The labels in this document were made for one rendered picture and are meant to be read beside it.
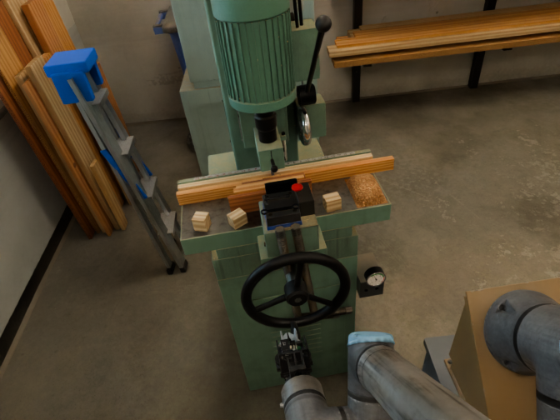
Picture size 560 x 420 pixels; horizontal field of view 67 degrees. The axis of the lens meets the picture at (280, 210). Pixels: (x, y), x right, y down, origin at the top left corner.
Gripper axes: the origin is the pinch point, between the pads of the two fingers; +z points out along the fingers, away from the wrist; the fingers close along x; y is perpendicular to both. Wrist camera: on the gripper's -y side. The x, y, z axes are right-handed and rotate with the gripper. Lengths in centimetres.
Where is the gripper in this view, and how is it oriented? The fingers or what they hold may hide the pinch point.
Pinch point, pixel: (288, 338)
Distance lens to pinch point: 116.4
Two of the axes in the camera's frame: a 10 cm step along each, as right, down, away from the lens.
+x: -9.8, 1.6, -0.8
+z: -1.3, -3.5, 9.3
